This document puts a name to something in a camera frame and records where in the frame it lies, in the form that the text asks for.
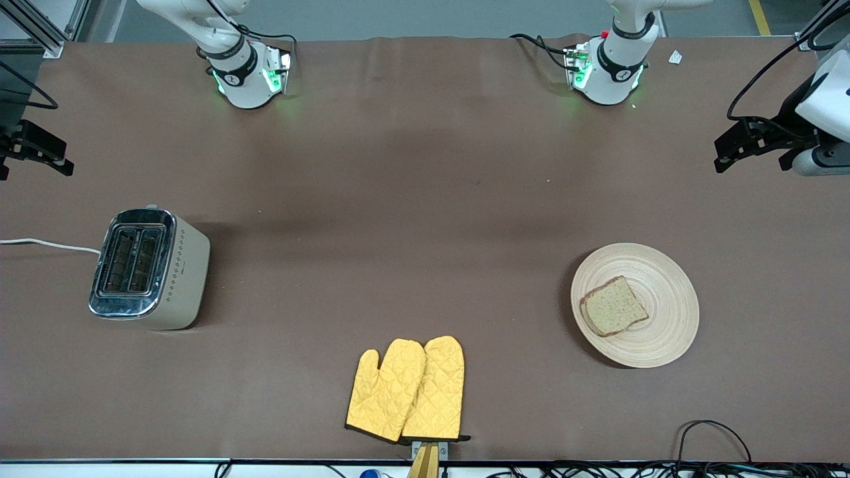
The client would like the black arm base cable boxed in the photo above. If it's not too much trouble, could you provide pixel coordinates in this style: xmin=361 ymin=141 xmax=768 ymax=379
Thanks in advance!
xmin=206 ymin=0 xmax=298 ymax=64
xmin=509 ymin=33 xmax=578 ymax=72

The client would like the brown bread slice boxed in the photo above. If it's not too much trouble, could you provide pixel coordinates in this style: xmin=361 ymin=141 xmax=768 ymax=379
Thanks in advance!
xmin=579 ymin=276 xmax=649 ymax=338

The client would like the black cable bundle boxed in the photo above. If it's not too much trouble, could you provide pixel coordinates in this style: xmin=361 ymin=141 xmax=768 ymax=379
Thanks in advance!
xmin=485 ymin=460 xmax=850 ymax=478

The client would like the beige chrome two-slot toaster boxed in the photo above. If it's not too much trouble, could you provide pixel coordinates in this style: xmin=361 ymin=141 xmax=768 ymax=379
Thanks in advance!
xmin=88 ymin=204 xmax=211 ymax=331

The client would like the round wooden plate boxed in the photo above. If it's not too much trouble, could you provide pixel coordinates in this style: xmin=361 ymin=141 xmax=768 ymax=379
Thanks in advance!
xmin=570 ymin=243 xmax=700 ymax=369

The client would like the black looped cable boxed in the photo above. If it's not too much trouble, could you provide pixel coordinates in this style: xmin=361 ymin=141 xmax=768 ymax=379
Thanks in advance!
xmin=674 ymin=420 xmax=754 ymax=465

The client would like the aluminium frame profile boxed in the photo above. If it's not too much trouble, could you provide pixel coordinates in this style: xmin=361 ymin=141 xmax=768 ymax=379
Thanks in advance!
xmin=0 ymin=0 xmax=90 ymax=59
xmin=797 ymin=0 xmax=850 ymax=52

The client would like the white toaster power cable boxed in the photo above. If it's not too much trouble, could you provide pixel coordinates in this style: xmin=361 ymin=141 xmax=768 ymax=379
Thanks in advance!
xmin=0 ymin=238 xmax=102 ymax=256

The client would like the black right arm base cable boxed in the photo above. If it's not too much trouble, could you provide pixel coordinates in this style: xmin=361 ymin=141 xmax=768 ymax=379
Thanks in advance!
xmin=206 ymin=0 xmax=298 ymax=64

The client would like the yellow quilted oven mitt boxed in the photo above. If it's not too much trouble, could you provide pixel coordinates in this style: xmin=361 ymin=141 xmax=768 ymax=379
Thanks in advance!
xmin=400 ymin=335 xmax=471 ymax=443
xmin=345 ymin=339 xmax=427 ymax=443

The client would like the black left arm base cable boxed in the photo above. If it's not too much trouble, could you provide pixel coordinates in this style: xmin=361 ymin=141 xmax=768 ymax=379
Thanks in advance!
xmin=509 ymin=33 xmax=578 ymax=72

